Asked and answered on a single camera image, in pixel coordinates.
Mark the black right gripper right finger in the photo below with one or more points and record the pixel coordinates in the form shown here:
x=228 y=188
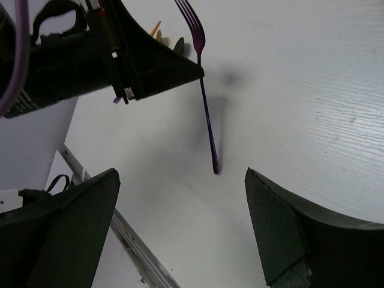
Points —
x=303 y=244

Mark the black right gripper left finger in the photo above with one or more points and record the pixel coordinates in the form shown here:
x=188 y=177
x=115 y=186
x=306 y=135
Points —
x=57 y=241

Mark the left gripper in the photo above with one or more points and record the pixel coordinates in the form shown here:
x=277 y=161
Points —
x=105 y=47

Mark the wooden yellow spoon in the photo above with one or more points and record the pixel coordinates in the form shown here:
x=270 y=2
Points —
x=154 y=30

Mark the purple iridescent fork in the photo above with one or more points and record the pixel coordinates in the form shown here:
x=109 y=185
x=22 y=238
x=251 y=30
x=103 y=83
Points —
x=199 y=41

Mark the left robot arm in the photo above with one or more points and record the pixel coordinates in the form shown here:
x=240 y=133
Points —
x=16 y=55

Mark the aluminium table edge rail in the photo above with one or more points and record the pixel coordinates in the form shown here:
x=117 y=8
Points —
x=115 y=254

